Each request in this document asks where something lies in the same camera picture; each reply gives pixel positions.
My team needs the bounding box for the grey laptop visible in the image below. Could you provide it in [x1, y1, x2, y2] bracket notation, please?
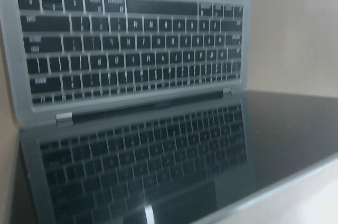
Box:
[1, 0, 337, 223]

